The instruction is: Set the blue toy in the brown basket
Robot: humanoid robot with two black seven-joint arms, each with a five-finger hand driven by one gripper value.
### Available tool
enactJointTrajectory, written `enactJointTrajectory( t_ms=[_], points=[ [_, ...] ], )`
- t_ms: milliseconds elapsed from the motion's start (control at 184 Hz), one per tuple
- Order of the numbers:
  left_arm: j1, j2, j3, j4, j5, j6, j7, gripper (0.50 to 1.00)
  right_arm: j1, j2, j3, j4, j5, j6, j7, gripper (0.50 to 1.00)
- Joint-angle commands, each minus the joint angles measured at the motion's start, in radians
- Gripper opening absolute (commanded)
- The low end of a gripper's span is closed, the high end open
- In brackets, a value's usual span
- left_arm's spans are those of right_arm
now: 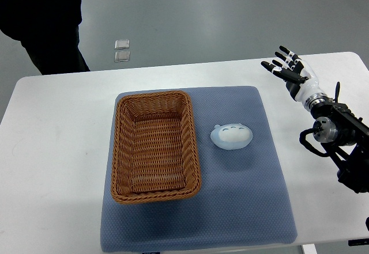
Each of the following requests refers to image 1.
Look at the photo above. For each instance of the white robotic hand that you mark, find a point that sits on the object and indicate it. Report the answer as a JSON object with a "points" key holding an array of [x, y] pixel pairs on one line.
{"points": [[309, 93]]}

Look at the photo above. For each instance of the light blue plush toy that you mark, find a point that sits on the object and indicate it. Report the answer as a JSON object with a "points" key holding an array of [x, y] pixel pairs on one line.
{"points": [[231, 136]]}

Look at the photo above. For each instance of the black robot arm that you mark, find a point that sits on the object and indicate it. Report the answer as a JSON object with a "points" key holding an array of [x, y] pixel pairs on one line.
{"points": [[336, 133]]}

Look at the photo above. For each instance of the brown wicker basket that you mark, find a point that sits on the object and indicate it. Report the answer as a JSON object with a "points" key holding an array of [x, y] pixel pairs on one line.
{"points": [[154, 152]]}

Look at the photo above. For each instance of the blue textured mat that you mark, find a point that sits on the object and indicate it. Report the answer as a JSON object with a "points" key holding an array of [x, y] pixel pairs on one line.
{"points": [[243, 200]]}

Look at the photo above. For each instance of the upper clear floor tile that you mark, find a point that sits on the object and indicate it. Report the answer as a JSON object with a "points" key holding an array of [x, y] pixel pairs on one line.
{"points": [[122, 44]]}

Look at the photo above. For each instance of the black table control panel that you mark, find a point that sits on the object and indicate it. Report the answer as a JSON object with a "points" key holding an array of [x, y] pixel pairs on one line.
{"points": [[358, 242]]}

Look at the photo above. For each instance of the person in black clothes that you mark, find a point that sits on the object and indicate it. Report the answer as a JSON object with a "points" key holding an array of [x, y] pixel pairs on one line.
{"points": [[48, 30]]}

